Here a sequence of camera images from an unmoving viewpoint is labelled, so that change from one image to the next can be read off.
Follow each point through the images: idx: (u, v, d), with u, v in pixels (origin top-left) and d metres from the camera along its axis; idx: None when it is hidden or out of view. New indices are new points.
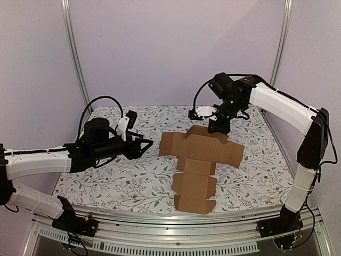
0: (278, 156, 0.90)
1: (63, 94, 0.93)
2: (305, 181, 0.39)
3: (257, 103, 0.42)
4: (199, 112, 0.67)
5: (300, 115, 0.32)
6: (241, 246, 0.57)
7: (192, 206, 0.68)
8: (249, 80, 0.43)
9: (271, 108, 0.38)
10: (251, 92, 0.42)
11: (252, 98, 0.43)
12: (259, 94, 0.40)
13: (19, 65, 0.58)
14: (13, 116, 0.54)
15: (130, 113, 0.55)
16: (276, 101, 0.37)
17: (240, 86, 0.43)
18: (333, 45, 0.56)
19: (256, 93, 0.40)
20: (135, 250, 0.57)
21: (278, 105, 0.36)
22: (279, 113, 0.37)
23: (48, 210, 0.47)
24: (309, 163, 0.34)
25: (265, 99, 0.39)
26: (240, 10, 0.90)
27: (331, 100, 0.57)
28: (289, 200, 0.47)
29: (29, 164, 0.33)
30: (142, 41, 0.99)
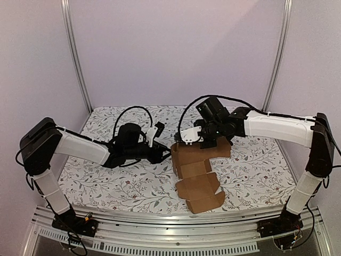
0: (277, 156, 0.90)
1: (63, 94, 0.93)
2: (306, 184, 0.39)
3: (254, 132, 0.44)
4: (186, 137, 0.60)
5: (301, 129, 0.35)
6: (241, 246, 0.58)
7: (206, 205, 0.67)
8: (238, 114, 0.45)
9: (269, 130, 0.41)
10: (244, 125, 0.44)
11: (247, 130, 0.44)
12: (253, 124, 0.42)
13: (19, 64, 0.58)
14: (13, 115, 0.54)
15: (158, 124, 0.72)
16: (271, 124, 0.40)
17: (233, 122, 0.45)
18: (333, 45, 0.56)
19: (249, 123, 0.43)
20: (135, 250, 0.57)
21: (275, 127, 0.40)
22: (277, 133, 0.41)
23: (58, 202, 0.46)
24: (322, 173, 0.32)
25: (262, 125, 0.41)
26: (240, 10, 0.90)
27: (332, 100, 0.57)
28: (291, 205, 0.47)
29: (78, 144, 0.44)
30: (142, 41, 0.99)
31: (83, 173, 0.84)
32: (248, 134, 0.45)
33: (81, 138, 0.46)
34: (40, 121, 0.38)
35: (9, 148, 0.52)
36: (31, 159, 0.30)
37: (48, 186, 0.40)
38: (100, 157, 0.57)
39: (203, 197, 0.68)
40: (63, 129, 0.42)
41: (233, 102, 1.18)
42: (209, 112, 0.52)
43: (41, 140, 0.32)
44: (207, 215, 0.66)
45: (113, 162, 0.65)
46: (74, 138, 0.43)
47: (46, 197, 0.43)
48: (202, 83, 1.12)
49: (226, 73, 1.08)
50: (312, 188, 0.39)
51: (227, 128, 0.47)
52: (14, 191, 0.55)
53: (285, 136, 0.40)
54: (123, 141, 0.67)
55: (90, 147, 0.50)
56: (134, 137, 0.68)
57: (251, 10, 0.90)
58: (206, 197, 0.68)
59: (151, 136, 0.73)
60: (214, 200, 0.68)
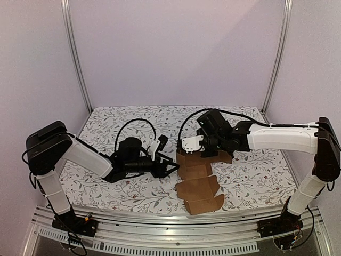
0: (277, 156, 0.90)
1: (63, 94, 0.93)
2: (308, 185, 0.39)
3: (259, 146, 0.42)
4: (187, 145, 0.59)
5: (304, 138, 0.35)
6: (241, 246, 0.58)
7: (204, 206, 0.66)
8: (241, 129, 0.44)
9: (272, 142, 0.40)
10: (248, 139, 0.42)
11: (251, 144, 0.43)
12: (257, 138, 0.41)
13: (19, 64, 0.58)
14: (13, 114, 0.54)
15: (162, 137, 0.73)
16: (277, 136, 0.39)
17: (235, 138, 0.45)
18: (333, 45, 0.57)
19: (252, 137, 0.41)
20: (135, 250, 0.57)
21: (283, 140, 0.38)
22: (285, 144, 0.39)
23: (59, 202, 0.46)
24: (331, 176, 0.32)
25: (268, 138, 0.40)
26: (240, 10, 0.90)
27: (332, 101, 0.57)
28: (293, 207, 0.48)
29: (82, 154, 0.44)
30: (142, 41, 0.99)
31: (83, 173, 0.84)
32: (252, 148, 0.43)
33: (88, 149, 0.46)
34: (51, 124, 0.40)
35: (8, 148, 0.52)
36: (36, 159, 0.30)
37: (50, 187, 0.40)
38: (103, 170, 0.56)
39: (203, 197, 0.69)
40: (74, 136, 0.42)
41: (233, 102, 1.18)
42: (211, 125, 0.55)
43: (51, 141, 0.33)
44: (206, 215, 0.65)
45: (113, 178, 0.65)
46: (82, 147, 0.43)
47: (48, 197, 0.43)
48: (202, 83, 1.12)
49: (226, 73, 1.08)
50: (315, 190, 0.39)
51: (229, 143, 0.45)
52: (15, 190, 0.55)
53: (292, 146, 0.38)
54: (123, 156, 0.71)
55: (96, 159, 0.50)
56: (134, 152, 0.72)
57: (251, 10, 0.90)
58: (206, 197, 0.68)
59: (153, 150, 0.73)
60: (216, 200, 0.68)
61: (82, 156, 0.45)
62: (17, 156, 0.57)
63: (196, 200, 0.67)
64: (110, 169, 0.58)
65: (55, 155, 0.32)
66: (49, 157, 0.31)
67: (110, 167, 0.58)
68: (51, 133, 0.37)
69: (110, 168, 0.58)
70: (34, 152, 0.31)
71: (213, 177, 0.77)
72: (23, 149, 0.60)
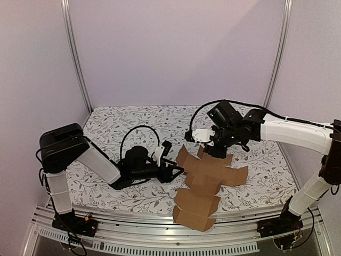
0: (277, 156, 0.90)
1: (63, 94, 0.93)
2: (313, 187, 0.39)
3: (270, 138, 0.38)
4: (196, 136, 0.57)
5: (318, 136, 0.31)
6: (241, 246, 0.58)
7: (192, 220, 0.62)
8: (254, 117, 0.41)
9: (286, 137, 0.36)
10: (260, 128, 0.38)
11: (262, 135, 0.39)
12: (270, 129, 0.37)
13: (20, 65, 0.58)
14: (13, 115, 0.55)
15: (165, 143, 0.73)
16: (291, 131, 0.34)
17: (248, 125, 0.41)
18: (333, 45, 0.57)
19: (266, 128, 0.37)
20: (135, 250, 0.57)
21: (297, 135, 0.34)
22: (295, 142, 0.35)
23: (62, 202, 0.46)
24: (334, 180, 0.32)
25: (281, 131, 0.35)
26: (240, 10, 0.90)
27: (331, 101, 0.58)
28: (295, 208, 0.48)
29: (94, 157, 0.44)
30: (142, 41, 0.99)
31: (83, 173, 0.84)
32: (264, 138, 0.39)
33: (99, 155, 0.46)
34: (68, 125, 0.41)
35: (8, 148, 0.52)
36: (48, 159, 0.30)
37: (57, 186, 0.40)
38: (110, 175, 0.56)
39: (194, 214, 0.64)
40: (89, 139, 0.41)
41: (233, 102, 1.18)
42: (221, 116, 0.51)
43: (69, 141, 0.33)
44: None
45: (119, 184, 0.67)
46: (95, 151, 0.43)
47: (52, 196, 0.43)
48: (202, 83, 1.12)
49: (226, 73, 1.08)
50: (319, 192, 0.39)
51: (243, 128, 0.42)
52: (15, 190, 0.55)
53: (305, 144, 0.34)
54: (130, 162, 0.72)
55: (106, 164, 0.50)
56: (139, 161, 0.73)
57: (250, 10, 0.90)
58: (197, 215, 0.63)
59: (159, 155, 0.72)
60: (205, 222, 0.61)
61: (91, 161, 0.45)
62: (17, 156, 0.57)
63: (187, 212, 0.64)
64: (117, 177, 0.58)
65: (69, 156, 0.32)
66: (62, 157, 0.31)
67: (117, 175, 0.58)
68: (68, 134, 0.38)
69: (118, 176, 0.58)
70: (48, 150, 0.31)
71: (216, 199, 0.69)
72: (23, 149, 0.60)
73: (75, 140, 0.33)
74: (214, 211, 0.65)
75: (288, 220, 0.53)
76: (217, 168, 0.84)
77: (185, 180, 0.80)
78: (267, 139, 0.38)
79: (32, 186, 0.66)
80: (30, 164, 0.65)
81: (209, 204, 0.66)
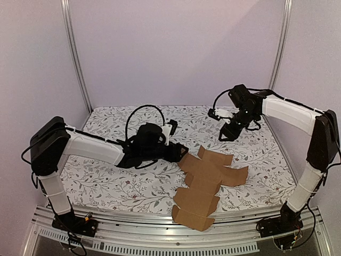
0: (277, 156, 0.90)
1: (63, 94, 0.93)
2: (307, 177, 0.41)
3: (270, 113, 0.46)
4: (218, 112, 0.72)
5: (306, 117, 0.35)
6: (241, 246, 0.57)
7: (191, 219, 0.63)
8: (260, 94, 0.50)
9: (281, 113, 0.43)
10: (262, 103, 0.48)
11: (264, 109, 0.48)
12: (269, 104, 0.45)
13: (20, 65, 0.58)
14: (13, 115, 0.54)
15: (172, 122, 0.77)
16: (285, 109, 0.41)
17: (253, 99, 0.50)
18: (333, 45, 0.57)
19: (266, 103, 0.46)
20: (135, 250, 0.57)
21: (288, 113, 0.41)
22: (290, 120, 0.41)
23: (59, 202, 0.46)
24: (319, 163, 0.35)
25: (277, 108, 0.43)
26: (240, 10, 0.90)
27: (331, 101, 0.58)
28: (293, 201, 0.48)
29: (83, 144, 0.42)
30: (142, 40, 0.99)
31: (83, 173, 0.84)
32: (264, 113, 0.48)
33: (90, 140, 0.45)
34: (50, 121, 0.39)
35: (8, 148, 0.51)
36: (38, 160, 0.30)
37: (52, 187, 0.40)
38: (112, 157, 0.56)
39: (193, 213, 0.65)
40: (73, 130, 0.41)
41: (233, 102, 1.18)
42: (237, 98, 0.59)
43: (48, 141, 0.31)
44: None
45: (127, 162, 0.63)
46: (83, 140, 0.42)
47: (48, 197, 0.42)
48: (202, 83, 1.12)
49: (226, 73, 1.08)
50: (313, 184, 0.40)
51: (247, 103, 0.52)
52: (15, 191, 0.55)
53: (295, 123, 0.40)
54: (142, 142, 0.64)
55: (101, 147, 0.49)
56: (153, 138, 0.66)
57: (250, 10, 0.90)
58: (196, 214, 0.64)
59: (166, 133, 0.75)
60: (204, 221, 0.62)
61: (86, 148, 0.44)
62: (17, 156, 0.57)
63: (186, 212, 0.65)
64: (121, 156, 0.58)
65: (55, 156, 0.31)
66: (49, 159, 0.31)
67: (121, 153, 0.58)
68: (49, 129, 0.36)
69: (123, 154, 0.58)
70: (35, 154, 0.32)
71: (216, 198, 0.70)
72: (23, 149, 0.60)
73: (53, 138, 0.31)
74: (214, 209, 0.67)
75: (286, 216, 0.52)
76: (216, 167, 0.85)
77: (185, 180, 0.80)
78: (267, 113, 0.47)
79: (32, 186, 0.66)
80: (30, 164, 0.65)
81: (208, 203, 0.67)
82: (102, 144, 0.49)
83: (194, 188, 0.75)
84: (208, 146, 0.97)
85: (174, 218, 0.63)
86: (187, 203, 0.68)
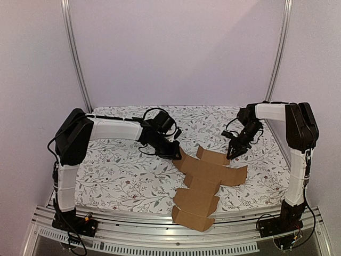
0: (277, 156, 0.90)
1: (63, 93, 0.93)
2: (295, 164, 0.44)
3: (260, 114, 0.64)
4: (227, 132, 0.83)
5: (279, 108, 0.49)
6: (241, 246, 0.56)
7: (190, 220, 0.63)
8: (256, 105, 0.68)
9: (266, 112, 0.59)
10: (255, 110, 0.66)
11: (257, 114, 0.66)
12: (260, 109, 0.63)
13: (19, 65, 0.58)
14: (13, 115, 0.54)
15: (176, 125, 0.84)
16: (268, 108, 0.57)
17: (249, 108, 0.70)
18: (333, 44, 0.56)
19: (257, 108, 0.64)
20: (135, 250, 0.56)
21: (270, 110, 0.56)
22: (271, 115, 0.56)
23: (66, 200, 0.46)
24: (294, 143, 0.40)
25: (263, 109, 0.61)
26: (240, 10, 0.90)
27: (331, 101, 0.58)
28: (289, 194, 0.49)
29: (105, 128, 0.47)
30: (143, 40, 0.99)
31: (83, 173, 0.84)
32: (257, 116, 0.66)
33: (111, 121, 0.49)
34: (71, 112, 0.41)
35: (8, 148, 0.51)
36: (70, 150, 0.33)
37: (68, 181, 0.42)
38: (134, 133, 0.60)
39: (193, 213, 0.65)
40: (92, 117, 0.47)
41: (232, 102, 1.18)
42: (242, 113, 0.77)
43: (76, 129, 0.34)
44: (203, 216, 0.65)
45: (147, 136, 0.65)
46: (104, 124, 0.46)
47: (59, 192, 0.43)
48: (202, 83, 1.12)
49: (225, 73, 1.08)
50: (302, 167, 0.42)
51: (245, 112, 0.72)
52: (16, 190, 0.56)
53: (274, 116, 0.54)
54: (158, 121, 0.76)
55: (118, 127, 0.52)
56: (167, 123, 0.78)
57: (251, 9, 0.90)
58: (197, 215, 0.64)
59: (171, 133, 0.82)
60: (204, 221, 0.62)
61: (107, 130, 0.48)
62: (16, 156, 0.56)
63: (186, 212, 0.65)
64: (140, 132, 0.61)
65: (82, 143, 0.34)
66: (78, 146, 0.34)
67: (140, 129, 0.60)
68: (71, 121, 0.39)
69: (141, 130, 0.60)
70: (64, 145, 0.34)
71: (216, 198, 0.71)
72: (22, 150, 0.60)
73: (80, 126, 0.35)
74: (214, 210, 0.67)
75: (285, 214, 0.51)
76: (217, 168, 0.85)
77: (185, 181, 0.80)
78: (259, 116, 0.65)
79: (32, 185, 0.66)
80: (30, 164, 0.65)
81: (208, 204, 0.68)
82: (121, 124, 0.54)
83: (194, 189, 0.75)
84: (208, 146, 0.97)
85: (173, 218, 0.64)
86: (187, 204, 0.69)
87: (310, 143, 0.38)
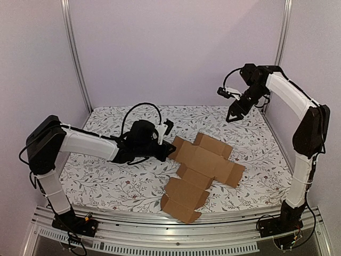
0: (277, 156, 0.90)
1: (63, 93, 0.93)
2: (300, 167, 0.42)
3: (272, 87, 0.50)
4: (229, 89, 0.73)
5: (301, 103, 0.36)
6: (241, 246, 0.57)
7: (177, 210, 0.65)
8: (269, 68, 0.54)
9: (280, 92, 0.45)
10: (268, 78, 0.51)
11: (268, 82, 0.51)
12: (274, 79, 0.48)
13: (19, 65, 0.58)
14: (13, 115, 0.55)
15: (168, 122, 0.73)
16: (285, 88, 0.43)
17: (261, 71, 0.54)
18: (333, 45, 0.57)
19: (271, 78, 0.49)
20: (135, 250, 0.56)
21: (286, 91, 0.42)
22: (285, 97, 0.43)
23: (61, 202, 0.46)
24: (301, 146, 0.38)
25: (278, 82, 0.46)
26: (240, 11, 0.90)
27: (331, 101, 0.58)
28: (290, 196, 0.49)
29: (78, 141, 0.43)
30: (143, 40, 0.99)
31: (83, 173, 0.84)
32: (267, 86, 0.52)
33: (84, 136, 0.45)
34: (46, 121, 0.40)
35: (8, 148, 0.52)
36: (35, 158, 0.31)
37: (52, 186, 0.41)
38: (108, 152, 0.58)
39: (181, 205, 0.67)
40: (68, 127, 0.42)
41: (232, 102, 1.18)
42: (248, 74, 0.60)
43: (46, 137, 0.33)
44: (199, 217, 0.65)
45: (122, 157, 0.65)
46: (78, 136, 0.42)
47: (48, 197, 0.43)
48: (203, 83, 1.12)
49: (225, 73, 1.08)
50: (306, 173, 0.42)
51: (254, 74, 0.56)
52: (15, 190, 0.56)
53: (291, 103, 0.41)
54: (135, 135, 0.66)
55: (93, 143, 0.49)
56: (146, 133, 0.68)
57: (250, 10, 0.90)
58: (183, 206, 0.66)
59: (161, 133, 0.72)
60: (191, 214, 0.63)
61: (80, 144, 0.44)
62: (16, 156, 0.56)
63: (175, 202, 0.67)
64: (115, 152, 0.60)
65: (50, 153, 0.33)
66: (45, 156, 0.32)
67: (116, 149, 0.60)
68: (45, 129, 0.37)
69: (116, 150, 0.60)
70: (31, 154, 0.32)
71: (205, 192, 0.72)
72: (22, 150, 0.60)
73: (50, 135, 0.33)
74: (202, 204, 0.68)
75: (286, 215, 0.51)
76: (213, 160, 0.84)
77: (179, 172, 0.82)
78: (270, 87, 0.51)
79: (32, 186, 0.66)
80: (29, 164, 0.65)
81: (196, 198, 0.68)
82: (95, 140, 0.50)
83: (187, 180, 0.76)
84: None
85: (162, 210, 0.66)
86: (177, 194, 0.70)
87: (318, 146, 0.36)
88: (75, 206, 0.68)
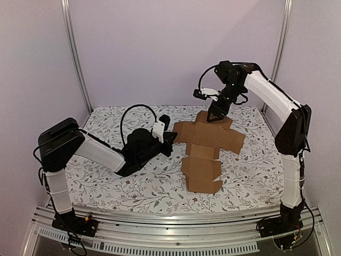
0: (277, 156, 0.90)
1: (63, 94, 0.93)
2: (288, 167, 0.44)
3: (250, 86, 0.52)
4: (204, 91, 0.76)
5: (283, 105, 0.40)
6: (241, 246, 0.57)
7: (200, 187, 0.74)
8: (246, 66, 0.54)
9: (260, 92, 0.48)
10: (246, 77, 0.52)
11: (246, 82, 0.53)
12: (252, 80, 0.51)
13: (19, 66, 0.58)
14: (13, 116, 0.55)
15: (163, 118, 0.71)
16: (266, 89, 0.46)
17: (237, 70, 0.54)
18: (333, 45, 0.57)
19: (249, 78, 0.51)
20: (135, 250, 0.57)
21: (268, 93, 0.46)
22: (266, 98, 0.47)
23: (63, 202, 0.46)
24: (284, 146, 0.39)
25: (257, 84, 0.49)
26: (239, 11, 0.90)
27: (331, 101, 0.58)
28: (285, 197, 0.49)
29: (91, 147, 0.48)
30: (142, 40, 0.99)
31: (83, 173, 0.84)
32: (245, 86, 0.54)
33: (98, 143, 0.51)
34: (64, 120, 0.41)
35: (8, 148, 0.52)
36: (49, 156, 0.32)
37: (58, 185, 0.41)
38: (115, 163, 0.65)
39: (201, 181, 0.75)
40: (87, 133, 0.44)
41: None
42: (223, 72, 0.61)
43: (64, 138, 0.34)
44: (199, 217, 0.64)
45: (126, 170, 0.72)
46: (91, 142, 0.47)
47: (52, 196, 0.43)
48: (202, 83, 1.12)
49: None
50: (297, 170, 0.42)
51: (232, 73, 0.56)
52: (15, 190, 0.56)
53: (272, 104, 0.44)
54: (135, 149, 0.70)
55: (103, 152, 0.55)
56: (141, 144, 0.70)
57: (250, 10, 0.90)
58: (204, 181, 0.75)
59: (159, 132, 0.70)
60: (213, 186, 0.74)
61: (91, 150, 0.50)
62: (16, 156, 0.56)
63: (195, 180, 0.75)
64: (121, 164, 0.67)
65: (63, 154, 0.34)
66: (58, 156, 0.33)
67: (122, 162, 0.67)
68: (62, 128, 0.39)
69: (123, 162, 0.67)
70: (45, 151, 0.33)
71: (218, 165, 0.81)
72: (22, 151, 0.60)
73: (68, 137, 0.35)
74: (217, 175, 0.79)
75: (286, 215, 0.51)
76: None
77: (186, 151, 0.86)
78: (248, 87, 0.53)
79: (32, 186, 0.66)
80: (29, 165, 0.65)
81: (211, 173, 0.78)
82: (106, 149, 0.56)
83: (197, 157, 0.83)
84: None
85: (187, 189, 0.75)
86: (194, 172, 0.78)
87: (301, 143, 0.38)
88: (75, 205, 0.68)
